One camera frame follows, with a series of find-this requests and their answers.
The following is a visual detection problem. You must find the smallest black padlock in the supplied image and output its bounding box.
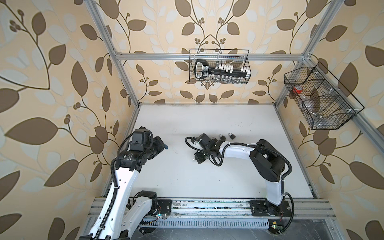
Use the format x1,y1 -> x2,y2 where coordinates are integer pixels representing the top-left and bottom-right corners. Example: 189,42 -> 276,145
229,133 -> 236,140

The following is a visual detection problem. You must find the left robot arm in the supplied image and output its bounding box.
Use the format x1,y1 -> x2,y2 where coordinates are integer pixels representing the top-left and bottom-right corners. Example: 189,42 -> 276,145
80,127 -> 168,240

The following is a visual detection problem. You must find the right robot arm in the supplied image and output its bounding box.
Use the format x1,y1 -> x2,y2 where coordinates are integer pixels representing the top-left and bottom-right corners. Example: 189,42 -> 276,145
185,134 -> 292,207

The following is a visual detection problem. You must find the black socket holder tool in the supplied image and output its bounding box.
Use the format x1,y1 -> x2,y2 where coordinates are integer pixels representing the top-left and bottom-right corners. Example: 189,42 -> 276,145
192,59 -> 251,80

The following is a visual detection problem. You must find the red item in basket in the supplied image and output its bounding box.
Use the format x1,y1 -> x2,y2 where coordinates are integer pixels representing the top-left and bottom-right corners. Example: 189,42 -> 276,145
293,85 -> 303,95

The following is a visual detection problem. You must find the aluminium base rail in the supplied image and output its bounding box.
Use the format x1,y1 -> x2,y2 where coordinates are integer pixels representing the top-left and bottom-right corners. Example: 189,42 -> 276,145
86,196 -> 337,230

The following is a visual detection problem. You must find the black wire basket back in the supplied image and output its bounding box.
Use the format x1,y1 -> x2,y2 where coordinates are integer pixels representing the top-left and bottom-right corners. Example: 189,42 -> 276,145
189,48 -> 252,85

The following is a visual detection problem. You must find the black wire basket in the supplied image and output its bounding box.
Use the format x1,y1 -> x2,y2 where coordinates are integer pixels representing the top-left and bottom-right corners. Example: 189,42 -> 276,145
189,48 -> 252,85
284,62 -> 365,130

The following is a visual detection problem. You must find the aluminium frame horizontal bar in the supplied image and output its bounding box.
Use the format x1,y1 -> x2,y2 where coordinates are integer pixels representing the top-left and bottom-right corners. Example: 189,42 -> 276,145
116,52 -> 305,62

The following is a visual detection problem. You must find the black wire basket right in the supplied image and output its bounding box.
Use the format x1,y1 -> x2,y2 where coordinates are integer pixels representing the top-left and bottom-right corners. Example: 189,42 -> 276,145
284,62 -> 365,130

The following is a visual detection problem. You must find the aluminium frame corner post right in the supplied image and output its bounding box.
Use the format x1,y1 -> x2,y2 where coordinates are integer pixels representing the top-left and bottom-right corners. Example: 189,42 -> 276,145
274,0 -> 344,108

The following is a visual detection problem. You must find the aluminium frame corner post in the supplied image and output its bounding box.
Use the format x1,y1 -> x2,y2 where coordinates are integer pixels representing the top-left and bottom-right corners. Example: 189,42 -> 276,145
274,0 -> 344,108
85,1 -> 140,109

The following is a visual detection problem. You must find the aluminium frame corner post left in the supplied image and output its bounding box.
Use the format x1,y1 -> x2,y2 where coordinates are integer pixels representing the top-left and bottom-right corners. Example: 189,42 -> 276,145
85,1 -> 140,109

